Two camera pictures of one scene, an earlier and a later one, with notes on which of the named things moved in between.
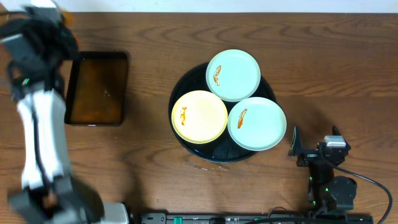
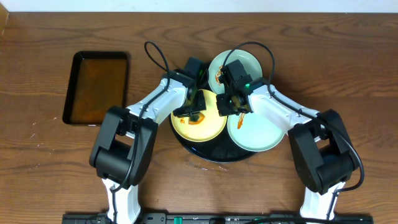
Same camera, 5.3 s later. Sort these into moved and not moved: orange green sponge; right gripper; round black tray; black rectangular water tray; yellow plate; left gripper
Moved: orange green sponge; left gripper; right gripper
Not moved: black rectangular water tray; round black tray; yellow plate
